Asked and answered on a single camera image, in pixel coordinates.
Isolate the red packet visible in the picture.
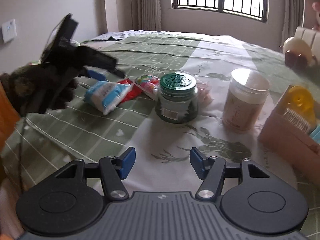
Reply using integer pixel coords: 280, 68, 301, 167
117, 78, 143, 104

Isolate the white wall switch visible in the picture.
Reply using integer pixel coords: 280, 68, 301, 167
1, 19, 18, 43

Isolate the blue face mask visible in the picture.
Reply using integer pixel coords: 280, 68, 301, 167
309, 126, 320, 143

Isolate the person's left hand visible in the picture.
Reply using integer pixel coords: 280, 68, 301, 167
0, 66, 77, 117

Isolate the pink candy packet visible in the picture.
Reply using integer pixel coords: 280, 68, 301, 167
135, 74, 160, 100

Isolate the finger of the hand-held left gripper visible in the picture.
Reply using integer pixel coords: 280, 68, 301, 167
109, 67, 126, 79
86, 69, 106, 81

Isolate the pink plastic bag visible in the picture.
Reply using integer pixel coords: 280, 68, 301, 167
196, 82, 214, 105

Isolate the pink plush bunny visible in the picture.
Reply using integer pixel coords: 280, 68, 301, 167
312, 1, 320, 30

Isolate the yellow plastic toy container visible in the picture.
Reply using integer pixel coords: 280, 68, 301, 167
284, 85, 318, 125

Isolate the grey curtain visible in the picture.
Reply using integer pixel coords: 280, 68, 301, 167
130, 0, 163, 32
282, 0, 305, 40

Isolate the cream plush toy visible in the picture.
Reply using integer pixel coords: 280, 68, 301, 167
280, 37, 318, 72

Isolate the clear plastic jar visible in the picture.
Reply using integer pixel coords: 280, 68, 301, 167
222, 68, 270, 132

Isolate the pink cardboard box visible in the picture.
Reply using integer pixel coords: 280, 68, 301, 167
257, 84, 320, 165

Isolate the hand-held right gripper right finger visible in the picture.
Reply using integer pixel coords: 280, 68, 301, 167
190, 147, 270, 202

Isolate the green lidded glass jar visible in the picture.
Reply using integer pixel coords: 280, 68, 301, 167
155, 72, 198, 124

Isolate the cream padded headboard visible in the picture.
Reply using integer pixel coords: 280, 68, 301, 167
294, 26, 320, 45

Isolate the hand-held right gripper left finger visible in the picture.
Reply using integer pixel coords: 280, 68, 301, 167
55, 147, 137, 202

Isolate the white and blue tissue pack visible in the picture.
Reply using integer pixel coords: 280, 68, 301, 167
84, 81, 133, 115

